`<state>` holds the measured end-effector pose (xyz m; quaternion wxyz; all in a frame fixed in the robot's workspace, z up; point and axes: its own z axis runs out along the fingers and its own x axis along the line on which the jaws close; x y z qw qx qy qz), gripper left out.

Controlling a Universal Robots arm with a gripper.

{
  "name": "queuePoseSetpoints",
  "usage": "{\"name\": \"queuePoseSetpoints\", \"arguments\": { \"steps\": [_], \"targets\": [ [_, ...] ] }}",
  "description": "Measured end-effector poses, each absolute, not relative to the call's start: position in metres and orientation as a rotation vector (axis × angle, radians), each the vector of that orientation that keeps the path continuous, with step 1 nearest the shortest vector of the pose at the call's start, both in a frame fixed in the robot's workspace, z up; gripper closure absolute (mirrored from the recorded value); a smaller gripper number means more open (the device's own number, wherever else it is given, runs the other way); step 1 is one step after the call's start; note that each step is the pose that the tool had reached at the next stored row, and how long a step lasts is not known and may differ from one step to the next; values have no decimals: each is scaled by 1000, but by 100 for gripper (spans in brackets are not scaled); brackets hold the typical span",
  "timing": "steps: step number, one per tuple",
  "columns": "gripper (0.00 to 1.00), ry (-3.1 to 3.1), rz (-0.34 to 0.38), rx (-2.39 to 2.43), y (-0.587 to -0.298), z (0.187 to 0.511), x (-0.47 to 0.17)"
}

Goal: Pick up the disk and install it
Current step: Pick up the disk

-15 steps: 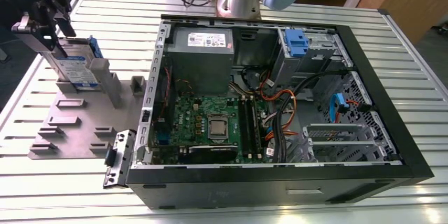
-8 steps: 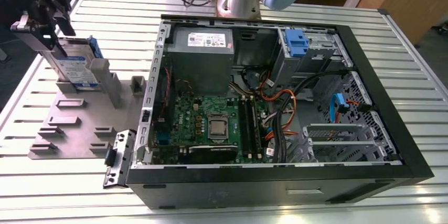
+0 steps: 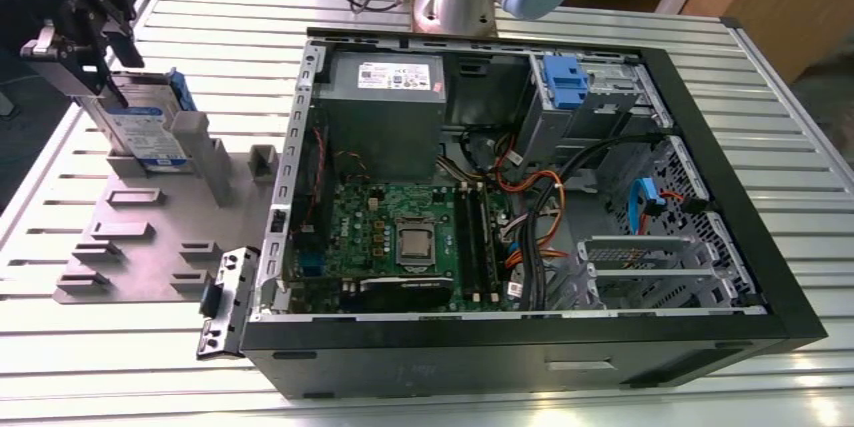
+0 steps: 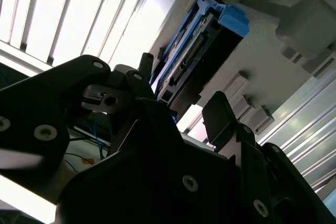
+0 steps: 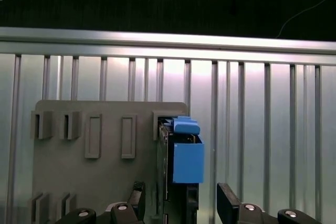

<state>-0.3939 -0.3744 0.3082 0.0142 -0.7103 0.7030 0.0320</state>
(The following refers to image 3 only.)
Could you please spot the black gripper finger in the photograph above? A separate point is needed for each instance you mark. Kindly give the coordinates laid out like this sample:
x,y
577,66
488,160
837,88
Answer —
x,y
127,49
107,87

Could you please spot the hard disk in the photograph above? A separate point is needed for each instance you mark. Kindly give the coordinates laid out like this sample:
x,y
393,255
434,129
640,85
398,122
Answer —
x,y
143,137

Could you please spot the silver disk bay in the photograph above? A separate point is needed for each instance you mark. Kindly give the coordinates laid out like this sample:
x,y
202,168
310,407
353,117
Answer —
x,y
668,273

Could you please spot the grey parts rack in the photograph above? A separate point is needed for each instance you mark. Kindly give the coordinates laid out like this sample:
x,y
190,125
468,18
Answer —
x,y
167,217

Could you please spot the black case fan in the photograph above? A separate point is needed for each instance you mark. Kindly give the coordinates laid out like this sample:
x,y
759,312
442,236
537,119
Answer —
x,y
308,167

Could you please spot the silver power supply unit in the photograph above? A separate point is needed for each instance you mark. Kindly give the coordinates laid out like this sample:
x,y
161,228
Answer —
x,y
381,137

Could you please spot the green motherboard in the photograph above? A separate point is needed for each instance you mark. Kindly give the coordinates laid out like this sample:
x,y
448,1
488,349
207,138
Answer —
x,y
361,207

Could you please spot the CPU socket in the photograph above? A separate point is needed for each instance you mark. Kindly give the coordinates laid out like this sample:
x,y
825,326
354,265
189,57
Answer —
x,y
417,220

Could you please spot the silver CPU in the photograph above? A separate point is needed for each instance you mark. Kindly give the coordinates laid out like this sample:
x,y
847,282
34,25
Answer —
x,y
416,247

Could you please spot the black graphics card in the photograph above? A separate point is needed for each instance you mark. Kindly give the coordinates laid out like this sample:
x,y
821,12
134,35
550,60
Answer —
x,y
401,292

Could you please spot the RAM slot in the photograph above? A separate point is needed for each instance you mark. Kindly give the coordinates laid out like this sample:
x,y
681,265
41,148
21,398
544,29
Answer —
x,y
470,247
489,257

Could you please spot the blue plastic drive latch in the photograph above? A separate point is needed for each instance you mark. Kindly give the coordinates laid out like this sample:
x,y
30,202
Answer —
x,y
564,82

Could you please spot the silver drive cage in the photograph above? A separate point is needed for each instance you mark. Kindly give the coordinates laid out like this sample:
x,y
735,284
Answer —
x,y
568,132

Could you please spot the black open PC case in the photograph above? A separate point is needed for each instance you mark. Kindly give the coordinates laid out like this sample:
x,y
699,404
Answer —
x,y
468,357

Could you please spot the wooden cabinet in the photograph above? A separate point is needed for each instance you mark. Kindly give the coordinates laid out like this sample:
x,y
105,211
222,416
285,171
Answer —
x,y
788,7

